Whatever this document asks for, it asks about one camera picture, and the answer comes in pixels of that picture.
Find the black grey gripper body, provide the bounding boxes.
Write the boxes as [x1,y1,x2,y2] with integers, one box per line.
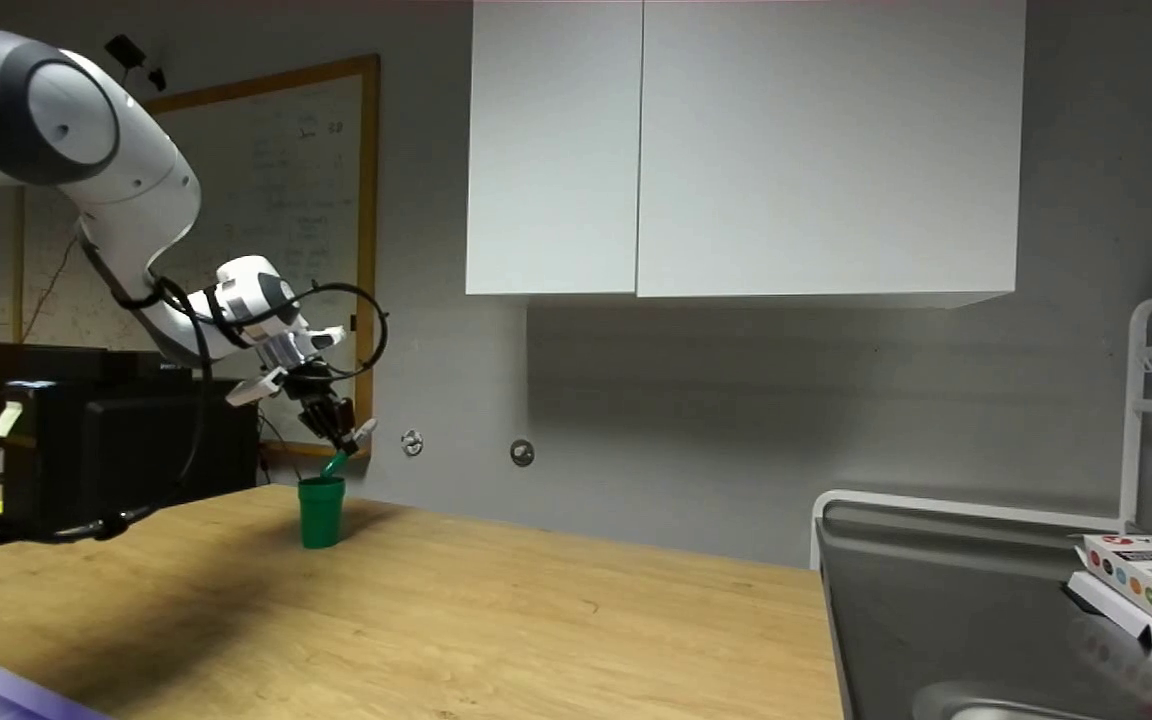
[253,315,344,409]

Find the green plastic cup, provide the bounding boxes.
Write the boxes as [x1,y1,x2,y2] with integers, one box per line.
[295,471,351,552]

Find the wooden framed whiteboard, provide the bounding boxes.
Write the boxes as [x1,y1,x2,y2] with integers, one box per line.
[14,51,383,471]

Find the black box device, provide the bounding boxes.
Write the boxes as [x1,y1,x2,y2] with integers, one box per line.
[0,341,263,545]

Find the stainless steel sink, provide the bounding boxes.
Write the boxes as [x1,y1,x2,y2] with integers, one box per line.
[811,497,1152,720]

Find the white tubular dish rack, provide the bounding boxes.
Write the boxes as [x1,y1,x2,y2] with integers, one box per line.
[807,282,1152,576]

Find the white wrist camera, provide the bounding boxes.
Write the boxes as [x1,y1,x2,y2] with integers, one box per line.
[219,370,291,410]

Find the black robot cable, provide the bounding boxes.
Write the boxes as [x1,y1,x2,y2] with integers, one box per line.
[287,275,394,409]

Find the small black mounted camera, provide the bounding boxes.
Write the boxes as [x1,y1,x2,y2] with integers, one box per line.
[104,33,168,94]

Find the white wall cabinet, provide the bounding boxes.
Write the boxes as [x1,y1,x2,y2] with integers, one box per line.
[465,0,1029,298]

